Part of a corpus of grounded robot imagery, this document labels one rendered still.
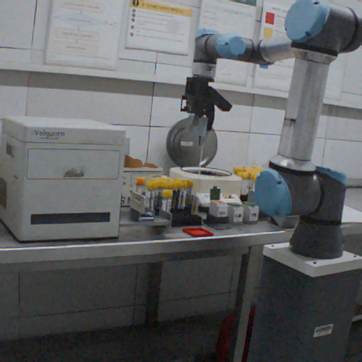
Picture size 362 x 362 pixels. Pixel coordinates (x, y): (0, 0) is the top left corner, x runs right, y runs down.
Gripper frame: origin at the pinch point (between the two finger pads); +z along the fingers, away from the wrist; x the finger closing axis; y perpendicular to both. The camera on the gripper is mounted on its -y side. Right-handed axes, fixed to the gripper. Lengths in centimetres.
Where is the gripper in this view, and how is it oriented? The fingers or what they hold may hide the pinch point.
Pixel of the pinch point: (202, 141)
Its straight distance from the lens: 165.3
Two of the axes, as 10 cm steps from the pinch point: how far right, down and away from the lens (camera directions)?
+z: -1.0, 9.8, 1.6
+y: -8.4, 0.0, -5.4
